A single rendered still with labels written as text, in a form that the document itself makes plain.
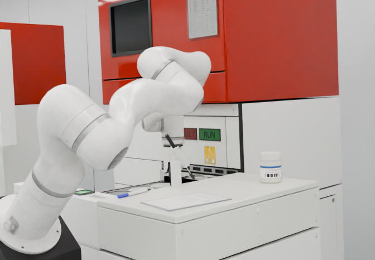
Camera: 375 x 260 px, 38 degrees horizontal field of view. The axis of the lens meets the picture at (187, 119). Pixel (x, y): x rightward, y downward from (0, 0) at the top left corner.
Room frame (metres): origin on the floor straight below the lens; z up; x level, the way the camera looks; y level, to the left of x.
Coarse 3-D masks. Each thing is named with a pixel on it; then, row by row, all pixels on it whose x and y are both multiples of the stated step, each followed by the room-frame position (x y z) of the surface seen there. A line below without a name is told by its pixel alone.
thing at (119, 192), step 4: (148, 184) 2.18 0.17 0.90; (152, 184) 2.18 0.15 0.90; (128, 188) 2.11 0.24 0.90; (156, 188) 2.09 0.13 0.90; (104, 192) 2.04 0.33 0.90; (108, 192) 2.04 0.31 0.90; (112, 192) 2.04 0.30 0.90; (116, 192) 2.03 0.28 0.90; (120, 192) 2.03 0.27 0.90; (124, 192) 2.03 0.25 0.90
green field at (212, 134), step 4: (200, 132) 2.13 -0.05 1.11; (204, 132) 2.12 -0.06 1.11; (208, 132) 2.10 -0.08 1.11; (212, 132) 2.09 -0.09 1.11; (216, 132) 2.07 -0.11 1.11; (200, 136) 2.13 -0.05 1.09; (204, 136) 2.12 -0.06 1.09; (208, 136) 2.10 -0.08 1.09; (212, 136) 2.09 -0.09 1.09; (216, 136) 2.07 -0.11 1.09
